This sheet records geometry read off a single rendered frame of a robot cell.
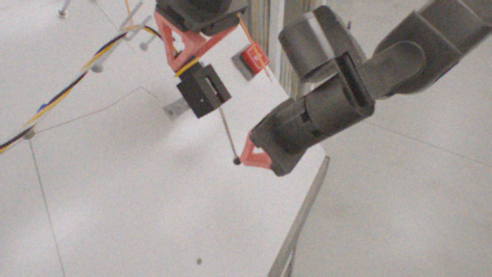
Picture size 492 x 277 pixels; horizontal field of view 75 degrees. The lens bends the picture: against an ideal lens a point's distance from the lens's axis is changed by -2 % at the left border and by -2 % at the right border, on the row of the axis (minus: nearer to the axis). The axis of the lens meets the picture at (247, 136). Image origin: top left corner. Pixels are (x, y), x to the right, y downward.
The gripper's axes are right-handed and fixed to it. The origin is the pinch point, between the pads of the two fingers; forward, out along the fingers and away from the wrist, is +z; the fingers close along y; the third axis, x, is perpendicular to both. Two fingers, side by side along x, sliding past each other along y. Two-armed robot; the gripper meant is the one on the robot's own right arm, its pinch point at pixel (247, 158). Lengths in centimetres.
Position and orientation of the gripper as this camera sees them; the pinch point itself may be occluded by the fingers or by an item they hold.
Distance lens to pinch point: 47.6
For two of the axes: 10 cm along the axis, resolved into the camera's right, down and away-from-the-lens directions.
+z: -5.9, 4.0, 7.1
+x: 6.3, 7.7, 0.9
